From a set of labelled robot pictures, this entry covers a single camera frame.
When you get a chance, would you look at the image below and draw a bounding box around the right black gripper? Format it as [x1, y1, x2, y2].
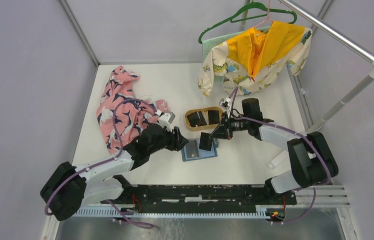
[209, 111, 250, 140]

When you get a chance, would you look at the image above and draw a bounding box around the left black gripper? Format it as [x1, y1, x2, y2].
[148, 123, 188, 155]

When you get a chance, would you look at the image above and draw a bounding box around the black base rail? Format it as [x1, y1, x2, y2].
[111, 184, 297, 214]

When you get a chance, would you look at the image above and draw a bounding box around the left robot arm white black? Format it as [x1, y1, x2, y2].
[40, 123, 189, 221]

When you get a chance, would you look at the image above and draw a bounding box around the pink shark print garment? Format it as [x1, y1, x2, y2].
[96, 65, 169, 155]

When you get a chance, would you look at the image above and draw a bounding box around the green plastic hanger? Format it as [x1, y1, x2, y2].
[198, 1, 298, 44]

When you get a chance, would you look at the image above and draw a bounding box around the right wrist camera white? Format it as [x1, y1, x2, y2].
[219, 96, 234, 117]

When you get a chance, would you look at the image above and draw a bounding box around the dinosaur print yellow lined jacket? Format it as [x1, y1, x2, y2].
[198, 21, 313, 97]

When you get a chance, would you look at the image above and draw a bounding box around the grey striped credit card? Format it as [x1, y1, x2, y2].
[197, 111, 207, 127]

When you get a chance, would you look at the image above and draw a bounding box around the blue leather card holder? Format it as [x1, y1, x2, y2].
[181, 138, 219, 162]

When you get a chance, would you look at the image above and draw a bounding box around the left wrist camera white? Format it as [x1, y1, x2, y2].
[155, 110, 176, 132]

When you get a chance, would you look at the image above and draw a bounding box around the light green cloth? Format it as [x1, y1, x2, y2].
[202, 27, 270, 82]

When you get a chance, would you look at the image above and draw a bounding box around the black credit card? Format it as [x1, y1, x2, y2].
[208, 110, 220, 125]
[199, 132, 213, 151]
[185, 140, 199, 160]

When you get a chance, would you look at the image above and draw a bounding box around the white plastic bracket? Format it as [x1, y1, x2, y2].
[267, 150, 289, 169]

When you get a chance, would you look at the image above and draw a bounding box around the white toothed cable duct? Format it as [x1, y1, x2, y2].
[74, 206, 269, 220]

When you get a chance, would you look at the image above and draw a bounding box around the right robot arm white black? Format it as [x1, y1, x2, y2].
[210, 97, 339, 204]

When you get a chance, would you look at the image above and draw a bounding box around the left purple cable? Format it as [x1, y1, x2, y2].
[43, 97, 161, 230]

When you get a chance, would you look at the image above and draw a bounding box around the metal clothes rack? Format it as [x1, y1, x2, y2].
[258, 0, 374, 135]

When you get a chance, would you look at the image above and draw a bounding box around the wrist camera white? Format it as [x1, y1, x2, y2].
[219, 96, 234, 117]
[155, 110, 176, 132]

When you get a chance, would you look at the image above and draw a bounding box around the pink wire hanger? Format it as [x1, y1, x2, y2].
[253, 0, 273, 36]

